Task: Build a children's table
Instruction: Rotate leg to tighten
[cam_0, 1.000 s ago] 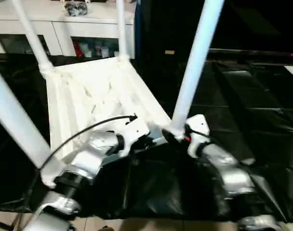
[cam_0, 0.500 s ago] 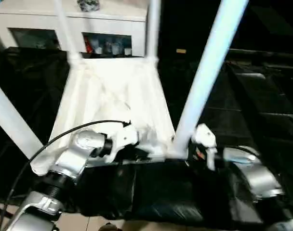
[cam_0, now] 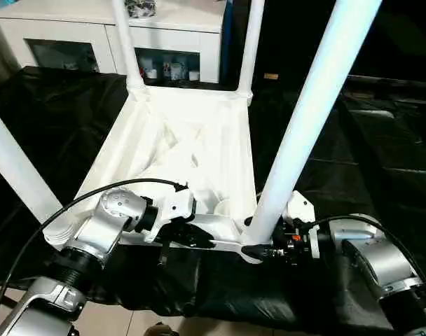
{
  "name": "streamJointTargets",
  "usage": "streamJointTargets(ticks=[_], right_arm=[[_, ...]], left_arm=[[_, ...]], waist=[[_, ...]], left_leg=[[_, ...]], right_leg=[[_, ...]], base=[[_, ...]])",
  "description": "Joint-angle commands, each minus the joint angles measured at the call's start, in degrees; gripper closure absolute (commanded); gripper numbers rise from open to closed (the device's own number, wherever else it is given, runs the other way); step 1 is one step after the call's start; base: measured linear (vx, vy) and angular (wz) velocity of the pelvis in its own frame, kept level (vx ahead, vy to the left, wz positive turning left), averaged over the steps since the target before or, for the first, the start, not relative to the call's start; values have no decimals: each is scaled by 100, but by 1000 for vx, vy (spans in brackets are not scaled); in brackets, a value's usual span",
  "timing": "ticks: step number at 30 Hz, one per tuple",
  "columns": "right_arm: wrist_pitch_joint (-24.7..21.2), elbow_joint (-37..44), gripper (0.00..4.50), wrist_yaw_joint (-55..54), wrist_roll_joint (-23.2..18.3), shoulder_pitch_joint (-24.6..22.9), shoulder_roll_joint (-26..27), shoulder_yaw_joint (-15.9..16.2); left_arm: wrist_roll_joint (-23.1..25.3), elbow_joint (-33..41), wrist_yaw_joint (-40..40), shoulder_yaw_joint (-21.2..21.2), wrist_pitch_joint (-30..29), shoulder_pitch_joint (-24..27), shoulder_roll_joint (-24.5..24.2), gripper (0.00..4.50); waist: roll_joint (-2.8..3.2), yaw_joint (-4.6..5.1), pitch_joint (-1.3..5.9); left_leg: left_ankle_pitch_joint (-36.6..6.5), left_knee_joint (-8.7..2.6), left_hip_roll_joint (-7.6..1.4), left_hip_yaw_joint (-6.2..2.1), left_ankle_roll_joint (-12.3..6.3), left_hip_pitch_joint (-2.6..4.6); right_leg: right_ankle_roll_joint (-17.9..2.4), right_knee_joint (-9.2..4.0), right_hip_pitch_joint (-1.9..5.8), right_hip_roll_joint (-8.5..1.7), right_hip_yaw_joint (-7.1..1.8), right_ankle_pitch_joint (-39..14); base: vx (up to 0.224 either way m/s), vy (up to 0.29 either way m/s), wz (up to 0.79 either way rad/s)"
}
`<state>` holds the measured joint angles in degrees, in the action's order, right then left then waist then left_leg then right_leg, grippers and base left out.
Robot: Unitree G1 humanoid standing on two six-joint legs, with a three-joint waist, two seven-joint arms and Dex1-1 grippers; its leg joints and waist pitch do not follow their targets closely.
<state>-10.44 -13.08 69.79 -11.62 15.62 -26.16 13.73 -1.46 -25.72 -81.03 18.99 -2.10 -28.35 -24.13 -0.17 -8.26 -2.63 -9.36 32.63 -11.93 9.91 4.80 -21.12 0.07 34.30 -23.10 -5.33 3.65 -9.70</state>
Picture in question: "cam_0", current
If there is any white plastic table top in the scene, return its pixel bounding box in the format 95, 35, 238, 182
43, 87, 270, 265

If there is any white plastic table leg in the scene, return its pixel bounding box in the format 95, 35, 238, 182
0, 101, 74, 248
111, 0, 147, 101
235, 0, 266, 101
240, 0, 384, 248

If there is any black glossy mat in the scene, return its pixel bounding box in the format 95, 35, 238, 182
0, 64, 426, 332

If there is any long black bar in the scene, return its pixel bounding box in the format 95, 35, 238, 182
345, 73, 426, 92

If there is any white glass-door cabinet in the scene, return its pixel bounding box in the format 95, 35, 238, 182
0, 0, 224, 85

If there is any dark bag of parts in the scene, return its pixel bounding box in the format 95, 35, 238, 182
125, 0, 157, 18

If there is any large dark screen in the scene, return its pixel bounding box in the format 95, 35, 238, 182
230, 0, 426, 80

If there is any grey-brown curtain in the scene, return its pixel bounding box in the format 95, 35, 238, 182
0, 10, 23, 88

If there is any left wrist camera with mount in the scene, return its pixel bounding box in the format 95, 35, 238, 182
146, 190, 196, 244

